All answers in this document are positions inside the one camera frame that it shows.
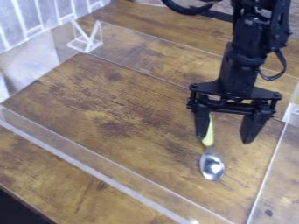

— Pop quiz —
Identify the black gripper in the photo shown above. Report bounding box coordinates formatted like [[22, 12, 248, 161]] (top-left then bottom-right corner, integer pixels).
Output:
[[187, 43, 282, 144]]

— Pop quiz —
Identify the green handled metal spoon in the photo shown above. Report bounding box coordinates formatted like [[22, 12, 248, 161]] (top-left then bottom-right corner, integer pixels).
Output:
[[200, 119, 226, 181]]

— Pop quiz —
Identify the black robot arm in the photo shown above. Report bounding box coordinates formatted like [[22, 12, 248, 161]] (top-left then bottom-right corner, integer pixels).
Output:
[[187, 0, 291, 144]]

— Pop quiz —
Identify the clear acrylic right barrier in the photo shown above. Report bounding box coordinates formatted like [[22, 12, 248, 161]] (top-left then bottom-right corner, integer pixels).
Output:
[[247, 83, 299, 224]]

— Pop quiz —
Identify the clear acrylic barrier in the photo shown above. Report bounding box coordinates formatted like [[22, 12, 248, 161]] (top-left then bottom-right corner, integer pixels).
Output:
[[247, 83, 299, 224], [0, 105, 234, 224]]

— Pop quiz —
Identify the clear acrylic front barrier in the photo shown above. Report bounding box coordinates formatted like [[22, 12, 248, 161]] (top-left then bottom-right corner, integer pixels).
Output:
[[0, 105, 234, 224]]

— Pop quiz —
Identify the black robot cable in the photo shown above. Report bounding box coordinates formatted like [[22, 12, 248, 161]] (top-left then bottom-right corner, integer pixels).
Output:
[[160, 0, 289, 81]]

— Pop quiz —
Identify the clear acrylic triangular bracket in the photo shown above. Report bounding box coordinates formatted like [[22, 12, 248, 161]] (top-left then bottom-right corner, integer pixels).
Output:
[[67, 20, 104, 53]]

